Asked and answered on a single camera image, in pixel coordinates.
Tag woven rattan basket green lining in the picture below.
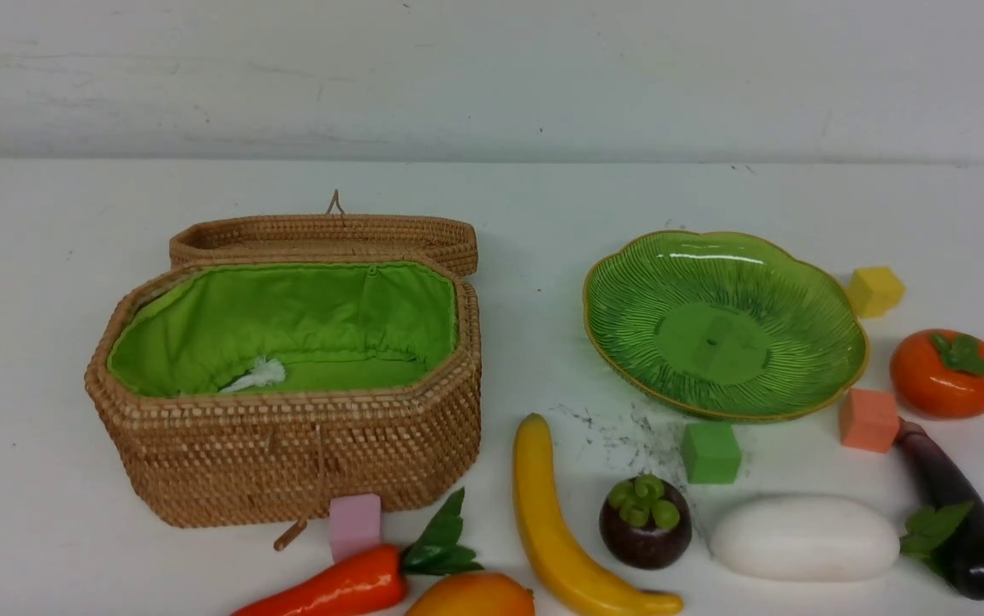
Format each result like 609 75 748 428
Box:
85 252 482 529

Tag orange mango toy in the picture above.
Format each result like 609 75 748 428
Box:
406 571 536 615

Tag orange persimmon toy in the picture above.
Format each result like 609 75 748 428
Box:
888 329 984 420

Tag yellow banana toy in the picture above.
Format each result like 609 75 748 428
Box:
513 413 684 615

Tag pink foam cube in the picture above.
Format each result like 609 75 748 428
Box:
329 494 382 564

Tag woven rattan basket lid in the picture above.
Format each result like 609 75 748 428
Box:
169 193 479 276

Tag yellow foam cube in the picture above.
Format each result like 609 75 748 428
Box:
845 266 906 319

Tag green leaf-shaped plate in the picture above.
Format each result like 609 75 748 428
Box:
582 230 870 424

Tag orange carrot toy green leaves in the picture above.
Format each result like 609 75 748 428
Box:
234 488 483 615

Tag orange foam cube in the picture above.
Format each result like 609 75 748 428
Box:
838 388 899 453

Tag dark purple mangosteen toy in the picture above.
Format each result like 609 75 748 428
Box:
599 473 694 570

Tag purple eggplant toy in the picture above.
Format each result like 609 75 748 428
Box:
895 420 984 601

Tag green foam cube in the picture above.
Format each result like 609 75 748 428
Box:
679 422 743 486

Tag white radish toy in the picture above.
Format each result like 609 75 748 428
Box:
708 495 900 583

